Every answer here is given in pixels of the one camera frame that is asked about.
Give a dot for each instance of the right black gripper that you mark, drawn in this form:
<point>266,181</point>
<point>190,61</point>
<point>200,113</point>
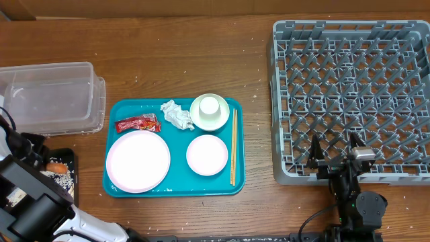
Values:
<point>327,168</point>

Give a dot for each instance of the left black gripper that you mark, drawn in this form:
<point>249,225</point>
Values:
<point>39,150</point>

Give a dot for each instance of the orange carrot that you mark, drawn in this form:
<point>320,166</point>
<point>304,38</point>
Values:
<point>59,168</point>

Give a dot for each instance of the white rice pile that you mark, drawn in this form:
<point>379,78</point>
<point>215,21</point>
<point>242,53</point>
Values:
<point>64,180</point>

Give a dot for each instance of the large pink round plate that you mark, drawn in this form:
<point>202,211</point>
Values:
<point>138,161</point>

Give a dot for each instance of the red snack wrapper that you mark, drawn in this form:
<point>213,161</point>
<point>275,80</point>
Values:
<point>147,122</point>

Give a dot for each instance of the white upside-down bowl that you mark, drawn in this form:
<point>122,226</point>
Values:
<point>209,123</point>

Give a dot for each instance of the white upside-down cup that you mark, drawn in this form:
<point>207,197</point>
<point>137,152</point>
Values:
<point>209,106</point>

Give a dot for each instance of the white paper napkin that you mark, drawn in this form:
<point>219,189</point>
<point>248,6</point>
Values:
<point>174,114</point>

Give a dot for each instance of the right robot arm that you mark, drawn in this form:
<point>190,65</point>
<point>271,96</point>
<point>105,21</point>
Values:
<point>360,213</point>

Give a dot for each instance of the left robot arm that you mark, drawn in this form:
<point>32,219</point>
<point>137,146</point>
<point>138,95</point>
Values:
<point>47,212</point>

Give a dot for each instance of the black rectangular waste tray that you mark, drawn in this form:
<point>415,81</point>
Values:
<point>68,156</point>

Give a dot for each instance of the clear plastic waste bin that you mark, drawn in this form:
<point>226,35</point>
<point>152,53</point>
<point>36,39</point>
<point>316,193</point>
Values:
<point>54,99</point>

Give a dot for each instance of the grey plastic dish rack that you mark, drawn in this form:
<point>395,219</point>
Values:
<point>331,79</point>

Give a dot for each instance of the right wooden chopstick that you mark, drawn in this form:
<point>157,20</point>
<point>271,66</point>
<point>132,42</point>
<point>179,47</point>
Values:
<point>235,155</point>

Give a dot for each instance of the wooden chopstick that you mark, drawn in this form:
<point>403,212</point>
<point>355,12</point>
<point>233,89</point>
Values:
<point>235,155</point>
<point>232,159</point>

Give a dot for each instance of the left wooden chopstick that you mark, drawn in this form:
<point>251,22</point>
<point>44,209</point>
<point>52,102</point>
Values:
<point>232,159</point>

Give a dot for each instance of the small white round plate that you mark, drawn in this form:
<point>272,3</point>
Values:
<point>207,155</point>

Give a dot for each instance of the teal plastic serving tray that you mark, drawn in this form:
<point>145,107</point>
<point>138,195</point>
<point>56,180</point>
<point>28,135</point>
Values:
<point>180,179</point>

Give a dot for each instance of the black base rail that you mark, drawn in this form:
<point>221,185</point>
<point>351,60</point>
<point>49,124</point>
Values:
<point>293,237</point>

